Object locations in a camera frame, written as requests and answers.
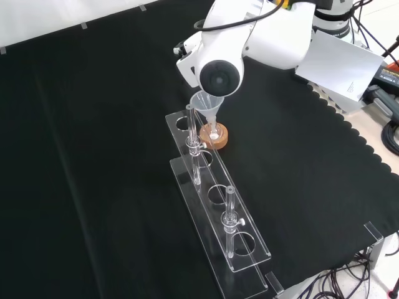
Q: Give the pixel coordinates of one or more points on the grey metal box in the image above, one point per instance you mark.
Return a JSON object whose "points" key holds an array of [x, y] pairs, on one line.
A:
{"points": [[378, 253]]}

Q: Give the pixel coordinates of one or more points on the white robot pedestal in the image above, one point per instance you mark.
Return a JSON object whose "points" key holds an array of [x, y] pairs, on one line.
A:
{"points": [[339, 62]]}

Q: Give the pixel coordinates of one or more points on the clear acrylic corner bracket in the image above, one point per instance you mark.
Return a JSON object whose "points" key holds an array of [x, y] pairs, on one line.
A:
{"points": [[375, 232], [275, 281]]}

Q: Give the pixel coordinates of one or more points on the small glass round-bottom flask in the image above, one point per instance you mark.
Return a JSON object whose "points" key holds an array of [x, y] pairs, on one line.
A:
{"points": [[214, 136]]}

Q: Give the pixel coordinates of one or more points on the black tripod leg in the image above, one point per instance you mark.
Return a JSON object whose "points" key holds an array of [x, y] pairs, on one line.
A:
{"points": [[391, 48]]}

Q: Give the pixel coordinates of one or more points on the clear plastic funnel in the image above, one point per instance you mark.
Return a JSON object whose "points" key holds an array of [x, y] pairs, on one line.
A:
{"points": [[213, 107]]}

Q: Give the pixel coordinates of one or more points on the clear acrylic funnel stand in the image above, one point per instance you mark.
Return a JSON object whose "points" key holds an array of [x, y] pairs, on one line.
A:
{"points": [[215, 177]]}

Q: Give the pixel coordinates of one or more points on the black and orange power supply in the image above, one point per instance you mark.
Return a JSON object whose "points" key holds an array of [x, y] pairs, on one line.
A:
{"points": [[388, 76]]}

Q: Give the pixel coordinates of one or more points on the black bench cloth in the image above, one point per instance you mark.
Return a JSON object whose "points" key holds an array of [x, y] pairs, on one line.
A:
{"points": [[93, 155]]}

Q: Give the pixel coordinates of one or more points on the black power adapter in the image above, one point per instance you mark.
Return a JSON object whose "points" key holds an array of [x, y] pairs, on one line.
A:
{"points": [[383, 99]]}

